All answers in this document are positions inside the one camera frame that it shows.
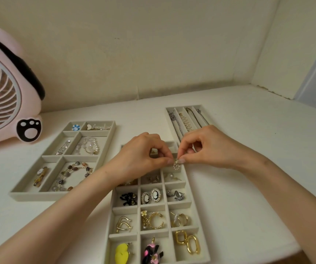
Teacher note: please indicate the grey necklace tray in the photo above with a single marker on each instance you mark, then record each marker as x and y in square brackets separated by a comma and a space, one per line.
[203, 120]

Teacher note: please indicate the pearl drop earring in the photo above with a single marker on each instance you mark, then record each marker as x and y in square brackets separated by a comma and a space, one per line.
[171, 176]

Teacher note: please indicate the rhinestone bow brooch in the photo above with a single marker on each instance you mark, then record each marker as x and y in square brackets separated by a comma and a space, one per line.
[100, 127]

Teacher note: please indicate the grey earring grid tray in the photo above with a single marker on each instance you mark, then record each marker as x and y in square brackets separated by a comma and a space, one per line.
[125, 208]

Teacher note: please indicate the yellow enamel earring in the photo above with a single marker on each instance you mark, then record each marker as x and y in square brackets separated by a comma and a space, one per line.
[126, 248]
[120, 255]

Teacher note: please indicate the white table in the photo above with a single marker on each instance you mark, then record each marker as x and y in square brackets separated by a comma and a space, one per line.
[270, 129]

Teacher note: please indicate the shiny wide hoop earring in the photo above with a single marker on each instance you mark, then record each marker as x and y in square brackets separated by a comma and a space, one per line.
[181, 220]

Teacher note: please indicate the oval cameo earring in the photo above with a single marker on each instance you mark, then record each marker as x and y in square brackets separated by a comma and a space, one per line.
[145, 198]
[155, 195]

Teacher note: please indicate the gold oval hoop earring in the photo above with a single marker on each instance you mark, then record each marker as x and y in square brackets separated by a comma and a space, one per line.
[193, 236]
[181, 231]

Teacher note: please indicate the white heart brooch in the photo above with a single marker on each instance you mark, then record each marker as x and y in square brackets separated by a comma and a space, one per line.
[89, 126]

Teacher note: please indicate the pink bow stud earring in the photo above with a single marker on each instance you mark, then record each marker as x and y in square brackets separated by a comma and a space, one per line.
[153, 179]

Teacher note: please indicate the gold flower stud earring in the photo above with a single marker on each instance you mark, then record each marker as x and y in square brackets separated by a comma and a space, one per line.
[144, 213]

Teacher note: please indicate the person's left hand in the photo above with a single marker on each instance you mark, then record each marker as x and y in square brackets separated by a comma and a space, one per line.
[136, 159]

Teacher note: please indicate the black bow earrings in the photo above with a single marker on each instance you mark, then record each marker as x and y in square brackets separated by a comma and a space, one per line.
[129, 199]

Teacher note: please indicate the gold bow stud earring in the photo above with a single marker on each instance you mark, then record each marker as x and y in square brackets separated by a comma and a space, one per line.
[131, 183]

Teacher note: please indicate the person's right forearm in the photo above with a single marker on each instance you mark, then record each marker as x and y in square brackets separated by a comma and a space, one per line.
[295, 200]

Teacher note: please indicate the person's left forearm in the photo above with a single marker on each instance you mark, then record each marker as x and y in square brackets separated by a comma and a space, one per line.
[42, 222]

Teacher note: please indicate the small pearl circle earring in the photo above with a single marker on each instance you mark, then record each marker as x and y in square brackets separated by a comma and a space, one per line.
[174, 167]

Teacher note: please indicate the person's right hand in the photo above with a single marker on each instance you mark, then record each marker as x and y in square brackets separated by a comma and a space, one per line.
[218, 148]

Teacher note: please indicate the pink black bow earring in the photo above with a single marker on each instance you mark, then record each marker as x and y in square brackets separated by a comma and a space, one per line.
[152, 252]

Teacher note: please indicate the gold heart hoop earring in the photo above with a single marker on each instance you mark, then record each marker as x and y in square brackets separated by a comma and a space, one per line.
[124, 224]

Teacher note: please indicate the gold chunky hoop earring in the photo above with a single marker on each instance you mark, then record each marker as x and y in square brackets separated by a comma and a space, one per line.
[151, 221]

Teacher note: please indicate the pink animal-shaped desk fan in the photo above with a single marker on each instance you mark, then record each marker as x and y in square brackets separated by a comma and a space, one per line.
[3, 93]

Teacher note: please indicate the grey bracelet tray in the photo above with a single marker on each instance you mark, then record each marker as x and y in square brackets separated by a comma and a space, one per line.
[18, 197]

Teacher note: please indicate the silver snake earring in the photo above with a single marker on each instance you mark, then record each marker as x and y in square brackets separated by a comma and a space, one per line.
[175, 195]

